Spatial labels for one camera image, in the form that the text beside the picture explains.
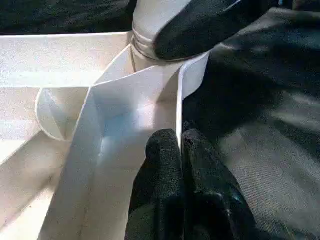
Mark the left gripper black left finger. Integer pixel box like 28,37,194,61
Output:
125,129,186,240

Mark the white plastic table top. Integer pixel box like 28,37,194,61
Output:
0,31,211,240

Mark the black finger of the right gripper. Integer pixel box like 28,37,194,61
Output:
153,0,273,62

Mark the white plastic table leg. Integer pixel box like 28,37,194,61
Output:
131,0,208,63

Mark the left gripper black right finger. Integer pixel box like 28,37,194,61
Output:
181,128,258,240

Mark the black plastic mat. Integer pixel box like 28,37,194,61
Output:
0,0,320,240

